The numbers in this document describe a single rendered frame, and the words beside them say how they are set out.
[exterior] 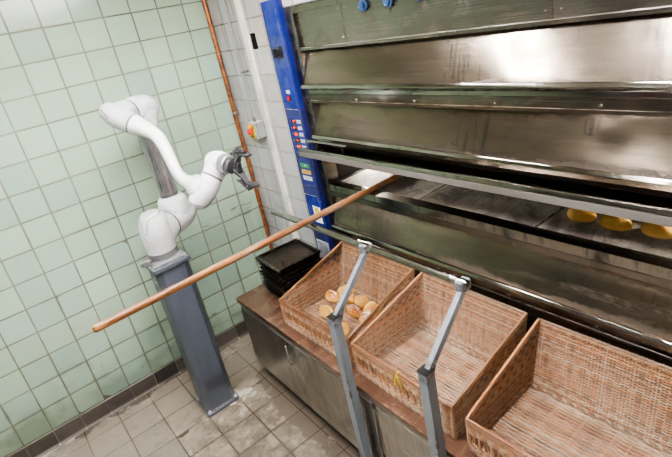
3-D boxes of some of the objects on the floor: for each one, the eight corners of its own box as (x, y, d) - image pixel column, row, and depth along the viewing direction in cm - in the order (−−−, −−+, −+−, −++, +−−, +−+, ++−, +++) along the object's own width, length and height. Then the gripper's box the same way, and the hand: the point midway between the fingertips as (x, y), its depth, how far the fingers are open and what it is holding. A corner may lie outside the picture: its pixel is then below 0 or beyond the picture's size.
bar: (322, 383, 296) (276, 207, 252) (507, 528, 198) (484, 282, 155) (279, 414, 279) (222, 231, 236) (458, 589, 182) (417, 332, 138)
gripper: (230, 136, 220) (253, 139, 204) (244, 187, 229) (268, 194, 213) (215, 141, 216) (237, 145, 200) (230, 193, 225) (253, 201, 209)
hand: (252, 170), depth 207 cm, fingers open, 13 cm apart
